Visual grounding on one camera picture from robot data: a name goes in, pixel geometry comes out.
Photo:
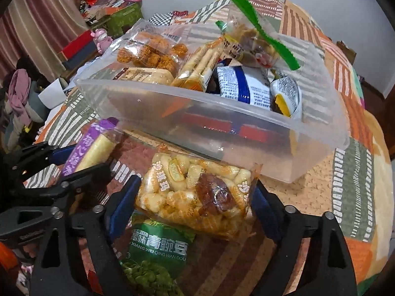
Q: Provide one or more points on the clear plastic container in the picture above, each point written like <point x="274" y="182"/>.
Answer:
<point x="216" y="157"/>

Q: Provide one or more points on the red flat box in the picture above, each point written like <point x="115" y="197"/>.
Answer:
<point x="80" y="45"/>

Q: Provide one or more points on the puffed rice cake packet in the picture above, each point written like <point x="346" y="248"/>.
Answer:
<point x="191" y="194"/>

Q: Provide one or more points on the white paper bag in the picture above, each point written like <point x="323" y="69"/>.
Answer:
<point x="53" y="94"/>

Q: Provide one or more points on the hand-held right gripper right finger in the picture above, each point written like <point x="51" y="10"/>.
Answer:
<point x="262" y="205"/>

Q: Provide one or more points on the checkered cloth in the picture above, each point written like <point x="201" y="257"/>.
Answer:
<point x="165" y="18"/>

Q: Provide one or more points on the clear green-zip snack bag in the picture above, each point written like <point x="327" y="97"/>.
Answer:
<point x="256" y="43"/>

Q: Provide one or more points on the purple cake packet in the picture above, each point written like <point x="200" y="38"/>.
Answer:
<point x="89" y="149"/>

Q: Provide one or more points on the orange fried snack packet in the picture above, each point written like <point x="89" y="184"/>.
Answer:
<point x="148" y="52"/>

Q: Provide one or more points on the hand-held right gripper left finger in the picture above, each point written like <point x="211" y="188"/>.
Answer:
<point x="123" y="203"/>

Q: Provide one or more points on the pink plush toy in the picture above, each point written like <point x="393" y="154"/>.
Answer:
<point x="102" y="39"/>

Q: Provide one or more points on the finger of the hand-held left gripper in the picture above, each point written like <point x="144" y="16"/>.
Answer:
<point x="63" y="154"/>
<point x="89" y="174"/>

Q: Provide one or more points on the pink clothing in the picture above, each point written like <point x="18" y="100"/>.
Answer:
<point x="19" y="91"/>

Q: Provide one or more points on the green patterned box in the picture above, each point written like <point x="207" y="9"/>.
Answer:
<point x="126" y="18"/>

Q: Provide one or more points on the yellow stick snack packet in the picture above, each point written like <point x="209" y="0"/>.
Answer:
<point x="197" y="63"/>

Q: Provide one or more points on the green pea packet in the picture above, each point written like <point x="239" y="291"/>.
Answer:
<point x="154" y="252"/>

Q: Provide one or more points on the blue white snack packet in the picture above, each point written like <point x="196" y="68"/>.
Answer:
<point x="240" y="83"/>

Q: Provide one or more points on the striped curtain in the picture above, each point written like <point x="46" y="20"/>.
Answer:
<point x="34" y="15"/>

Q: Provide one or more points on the small yellow white packet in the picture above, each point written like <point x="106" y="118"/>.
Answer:
<point x="287" y="97"/>

